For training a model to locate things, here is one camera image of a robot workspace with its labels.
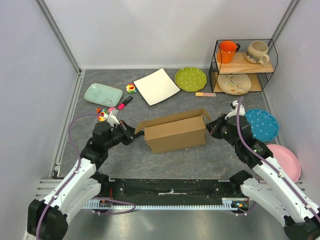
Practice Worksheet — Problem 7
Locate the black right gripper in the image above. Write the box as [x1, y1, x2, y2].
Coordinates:
[203, 112, 239, 149]

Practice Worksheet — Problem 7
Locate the colourful flower plush toy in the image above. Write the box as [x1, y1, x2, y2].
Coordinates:
[126, 83, 138, 94]

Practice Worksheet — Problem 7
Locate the grey slotted cable duct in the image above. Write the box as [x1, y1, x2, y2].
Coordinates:
[82, 199, 238, 211]

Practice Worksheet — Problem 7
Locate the black wire wooden shelf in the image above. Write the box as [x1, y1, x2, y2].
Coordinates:
[209, 39, 278, 93]

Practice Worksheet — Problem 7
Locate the beige ceramic mug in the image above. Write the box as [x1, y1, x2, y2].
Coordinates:
[246, 40, 270, 65]

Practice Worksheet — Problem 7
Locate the cream floral oval plate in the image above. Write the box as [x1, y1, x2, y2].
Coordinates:
[217, 74, 252, 95]

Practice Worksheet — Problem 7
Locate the rainbow flower keychain toy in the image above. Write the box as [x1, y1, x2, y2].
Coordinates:
[95, 108, 109, 123]

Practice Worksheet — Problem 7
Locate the brown cardboard box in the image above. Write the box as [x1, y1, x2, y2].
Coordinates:
[134, 108, 212, 154]

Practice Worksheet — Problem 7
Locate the orange mug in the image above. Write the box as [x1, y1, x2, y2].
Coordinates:
[217, 40, 241, 64]

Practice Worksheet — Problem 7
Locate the blue polka dot plate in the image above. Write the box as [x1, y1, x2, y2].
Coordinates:
[245, 108, 279, 142]

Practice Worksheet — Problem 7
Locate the pink round plate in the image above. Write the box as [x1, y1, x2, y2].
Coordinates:
[267, 144, 301, 183]

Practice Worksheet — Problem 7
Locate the orange pink pastel highlighter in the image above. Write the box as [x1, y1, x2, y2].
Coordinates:
[195, 92, 216, 97]

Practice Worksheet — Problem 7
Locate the white square plate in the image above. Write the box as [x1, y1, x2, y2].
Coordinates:
[133, 68, 180, 106]

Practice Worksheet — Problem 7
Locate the mint green rectangular tray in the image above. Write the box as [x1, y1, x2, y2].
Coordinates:
[84, 83, 123, 107]

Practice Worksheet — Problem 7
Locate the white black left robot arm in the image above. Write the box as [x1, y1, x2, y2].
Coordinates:
[26, 120, 144, 240]

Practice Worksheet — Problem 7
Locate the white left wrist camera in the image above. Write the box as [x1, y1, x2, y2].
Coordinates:
[104, 109, 120, 127]

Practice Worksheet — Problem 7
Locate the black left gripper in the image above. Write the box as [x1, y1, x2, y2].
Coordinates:
[104, 120, 146, 150]

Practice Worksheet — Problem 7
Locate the green polka dot plate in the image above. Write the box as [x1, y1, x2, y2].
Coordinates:
[174, 67, 207, 92]

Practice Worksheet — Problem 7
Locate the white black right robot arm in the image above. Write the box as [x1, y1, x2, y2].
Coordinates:
[206, 114, 320, 240]

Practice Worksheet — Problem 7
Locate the pink black highlighter marker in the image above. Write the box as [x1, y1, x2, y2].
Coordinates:
[117, 96, 133, 110]

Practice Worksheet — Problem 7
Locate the pink eraser block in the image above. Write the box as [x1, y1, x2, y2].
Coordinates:
[108, 107, 116, 113]

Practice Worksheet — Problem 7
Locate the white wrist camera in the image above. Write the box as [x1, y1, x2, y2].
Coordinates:
[104, 109, 120, 127]
[224, 100, 246, 120]

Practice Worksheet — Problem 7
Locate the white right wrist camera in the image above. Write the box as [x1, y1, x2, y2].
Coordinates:
[224, 100, 246, 120]

